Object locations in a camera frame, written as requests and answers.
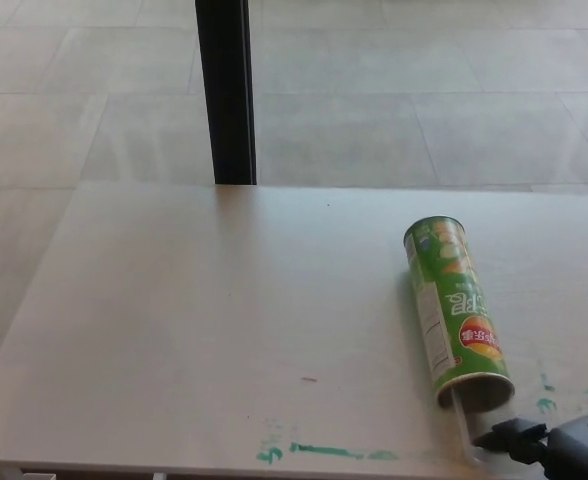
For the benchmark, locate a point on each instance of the black vertical pillar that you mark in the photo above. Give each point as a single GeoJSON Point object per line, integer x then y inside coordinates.
{"type": "Point", "coordinates": [229, 95]}

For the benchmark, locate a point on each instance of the white table leg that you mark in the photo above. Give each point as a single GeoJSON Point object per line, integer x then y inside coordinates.
{"type": "Point", "coordinates": [159, 476]}

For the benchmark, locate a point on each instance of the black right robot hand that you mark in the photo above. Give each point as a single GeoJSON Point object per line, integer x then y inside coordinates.
{"type": "Point", "coordinates": [581, 447]}

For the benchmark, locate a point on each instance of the green chips can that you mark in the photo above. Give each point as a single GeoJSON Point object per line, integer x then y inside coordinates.
{"type": "Point", "coordinates": [451, 305]}

